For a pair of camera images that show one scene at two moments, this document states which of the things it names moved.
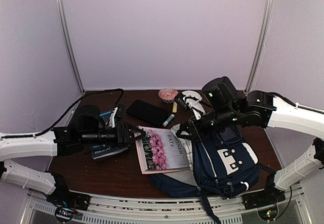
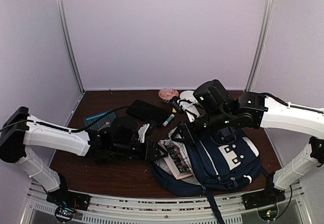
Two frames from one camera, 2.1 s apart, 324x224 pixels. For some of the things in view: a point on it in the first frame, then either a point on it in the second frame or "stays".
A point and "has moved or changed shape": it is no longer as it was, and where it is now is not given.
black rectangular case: [147, 112] stays
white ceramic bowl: [192, 96] stays
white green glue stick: [168, 120] stays
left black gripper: [126, 132] to [153, 157]
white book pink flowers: [161, 150] has moved or changed shape
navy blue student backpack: [225, 165] has moved or changed shape
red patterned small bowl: [168, 94] stays
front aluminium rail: [115, 209] stays
